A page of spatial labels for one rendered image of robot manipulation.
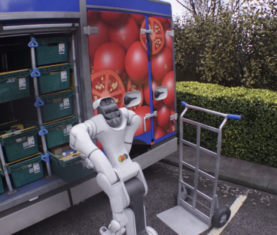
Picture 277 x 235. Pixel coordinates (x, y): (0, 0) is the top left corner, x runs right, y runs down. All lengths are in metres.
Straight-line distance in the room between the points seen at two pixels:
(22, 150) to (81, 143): 1.15
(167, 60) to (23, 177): 2.29
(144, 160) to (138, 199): 1.70
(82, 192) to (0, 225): 0.94
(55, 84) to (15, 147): 0.71
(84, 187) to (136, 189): 1.21
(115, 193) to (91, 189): 1.50
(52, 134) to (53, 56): 0.76
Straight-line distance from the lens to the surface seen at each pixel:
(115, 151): 1.45
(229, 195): 3.28
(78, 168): 2.39
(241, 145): 3.93
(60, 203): 2.55
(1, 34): 2.12
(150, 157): 3.29
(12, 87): 2.23
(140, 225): 1.67
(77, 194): 2.63
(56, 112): 2.45
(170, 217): 2.84
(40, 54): 2.35
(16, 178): 2.41
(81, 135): 1.30
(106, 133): 1.41
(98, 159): 1.22
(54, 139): 2.49
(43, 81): 2.34
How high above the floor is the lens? 1.78
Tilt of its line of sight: 16 degrees down
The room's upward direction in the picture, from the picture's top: 3 degrees counter-clockwise
